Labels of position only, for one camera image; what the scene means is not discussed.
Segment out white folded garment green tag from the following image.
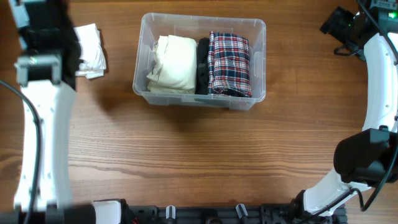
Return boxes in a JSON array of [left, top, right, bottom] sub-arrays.
[[74, 24, 107, 79]]

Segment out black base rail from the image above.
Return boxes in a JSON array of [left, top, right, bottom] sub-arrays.
[[124, 203, 347, 224]]

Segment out clear plastic storage bin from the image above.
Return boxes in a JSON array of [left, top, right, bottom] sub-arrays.
[[132, 12, 266, 110]]

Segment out plaid shirt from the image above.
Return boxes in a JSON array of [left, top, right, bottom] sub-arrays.
[[208, 31, 252, 98]]

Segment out black garment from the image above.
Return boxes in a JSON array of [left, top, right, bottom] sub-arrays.
[[195, 37, 210, 95]]

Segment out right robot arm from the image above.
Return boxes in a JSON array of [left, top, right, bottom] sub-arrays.
[[286, 0, 397, 223]]

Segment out cream cloth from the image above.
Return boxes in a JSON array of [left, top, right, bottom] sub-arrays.
[[147, 35, 197, 94]]

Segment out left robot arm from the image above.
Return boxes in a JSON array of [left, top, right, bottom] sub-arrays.
[[1, 1, 123, 224]]

